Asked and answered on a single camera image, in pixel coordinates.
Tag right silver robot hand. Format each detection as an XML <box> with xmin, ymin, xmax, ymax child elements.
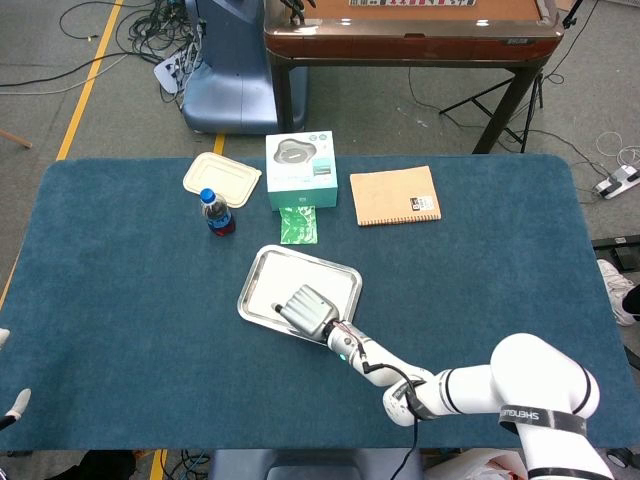
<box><xmin>271</xmin><ymin>284</ymin><xmax>342</xmax><ymax>342</ymax></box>

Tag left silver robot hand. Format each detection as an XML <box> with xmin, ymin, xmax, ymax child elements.
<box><xmin>0</xmin><ymin>327</ymin><xmax>32</xmax><ymax>431</ymax></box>

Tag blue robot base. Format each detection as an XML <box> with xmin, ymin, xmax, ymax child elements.
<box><xmin>181</xmin><ymin>0</ymin><xmax>309</xmax><ymax>135</ymax></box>

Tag silver metal tray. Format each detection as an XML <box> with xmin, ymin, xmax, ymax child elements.
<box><xmin>236</xmin><ymin>243</ymin><xmax>364</xmax><ymax>347</ymax></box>

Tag black-fingered robot hand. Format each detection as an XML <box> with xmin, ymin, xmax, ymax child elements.
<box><xmin>279</xmin><ymin>0</ymin><xmax>317</xmax><ymax>24</ymax></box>

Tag green patterned packet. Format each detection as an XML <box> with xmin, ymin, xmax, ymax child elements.
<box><xmin>279</xmin><ymin>205</ymin><xmax>320</xmax><ymax>246</ymax></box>

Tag cola bottle with blue cap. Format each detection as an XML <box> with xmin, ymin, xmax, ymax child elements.
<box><xmin>199</xmin><ymin>187</ymin><xmax>237</xmax><ymax>238</ymax></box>

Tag brown spiral notebook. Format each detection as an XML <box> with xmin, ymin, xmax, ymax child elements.
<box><xmin>349</xmin><ymin>165</ymin><xmax>443</xmax><ymax>228</ymax></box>

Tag teal and white product box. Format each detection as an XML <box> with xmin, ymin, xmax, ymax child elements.
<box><xmin>264</xmin><ymin>130</ymin><xmax>339</xmax><ymax>211</ymax></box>

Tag blue felt table cover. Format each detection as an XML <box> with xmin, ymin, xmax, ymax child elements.
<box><xmin>0</xmin><ymin>153</ymin><xmax>637</xmax><ymax>451</ymax></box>

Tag grey-blue robot torso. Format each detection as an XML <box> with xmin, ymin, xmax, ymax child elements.
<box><xmin>208</xmin><ymin>447</ymin><xmax>425</xmax><ymax>480</ymax></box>

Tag beige lidded lunch box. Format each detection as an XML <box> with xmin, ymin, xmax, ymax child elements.
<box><xmin>181</xmin><ymin>151</ymin><xmax>263</xmax><ymax>209</ymax></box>

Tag white plastic bag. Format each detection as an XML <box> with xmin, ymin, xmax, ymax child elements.
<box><xmin>424</xmin><ymin>448</ymin><xmax>527</xmax><ymax>480</ymax></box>

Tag wooden stick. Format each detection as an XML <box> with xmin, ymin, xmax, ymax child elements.
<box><xmin>0</xmin><ymin>128</ymin><xmax>34</xmax><ymax>150</ymax></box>

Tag white power strip with plugs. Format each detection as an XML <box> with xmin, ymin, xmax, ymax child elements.
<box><xmin>593</xmin><ymin>164</ymin><xmax>640</xmax><ymax>200</ymax></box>
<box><xmin>153</xmin><ymin>52</ymin><xmax>194</xmax><ymax>95</ymax></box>

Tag black tripod stand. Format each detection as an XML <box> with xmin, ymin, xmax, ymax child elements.
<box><xmin>438</xmin><ymin>72</ymin><xmax>545</xmax><ymax>154</ymax></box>

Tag brown mahjong table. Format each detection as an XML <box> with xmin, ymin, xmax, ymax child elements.
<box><xmin>263</xmin><ymin>0</ymin><xmax>566</xmax><ymax>155</ymax></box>

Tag white sneaker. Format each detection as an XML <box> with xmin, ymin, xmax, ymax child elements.
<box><xmin>597</xmin><ymin>259</ymin><xmax>639</xmax><ymax>327</ymax></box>

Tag black shoe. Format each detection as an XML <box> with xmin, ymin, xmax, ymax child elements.
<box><xmin>622</xmin><ymin>282</ymin><xmax>640</xmax><ymax>321</ymax></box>

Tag face-up mahjong tile row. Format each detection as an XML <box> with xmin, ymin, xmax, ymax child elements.
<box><xmin>348</xmin><ymin>0</ymin><xmax>476</xmax><ymax>8</ymax></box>

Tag black stand pole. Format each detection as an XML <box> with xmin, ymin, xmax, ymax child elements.
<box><xmin>562</xmin><ymin>0</ymin><xmax>586</xmax><ymax>29</ymax></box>

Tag black metal frame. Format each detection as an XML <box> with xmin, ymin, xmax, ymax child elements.
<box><xmin>591</xmin><ymin>234</ymin><xmax>640</xmax><ymax>274</ymax></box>

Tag tangled black floor cables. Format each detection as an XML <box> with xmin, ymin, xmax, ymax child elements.
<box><xmin>59</xmin><ymin>0</ymin><xmax>201</xmax><ymax>66</ymax></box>

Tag white coiled cable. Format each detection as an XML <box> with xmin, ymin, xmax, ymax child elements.
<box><xmin>595</xmin><ymin>130</ymin><xmax>640</xmax><ymax>169</ymax></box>

